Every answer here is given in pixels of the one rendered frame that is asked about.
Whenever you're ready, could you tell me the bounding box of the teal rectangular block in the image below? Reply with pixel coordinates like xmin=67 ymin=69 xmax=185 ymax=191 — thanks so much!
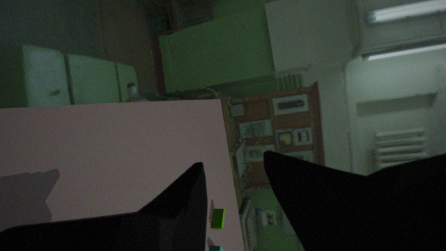
xmin=209 ymin=245 xmax=224 ymax=251

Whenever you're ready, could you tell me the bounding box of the green rectangular block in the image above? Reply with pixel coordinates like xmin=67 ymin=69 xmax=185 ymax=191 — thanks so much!
xmin=210 ymin=209 xmax=225 ymax=229

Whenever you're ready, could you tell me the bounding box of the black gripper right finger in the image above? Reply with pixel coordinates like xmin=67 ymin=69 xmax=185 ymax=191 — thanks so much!
xmin=263 ymin=151 xmax=446 ymax=251

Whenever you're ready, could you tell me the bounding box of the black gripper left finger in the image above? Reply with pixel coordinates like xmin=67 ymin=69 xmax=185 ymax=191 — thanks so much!
xmin=0 ymin=162 xmax=208 ymax=251

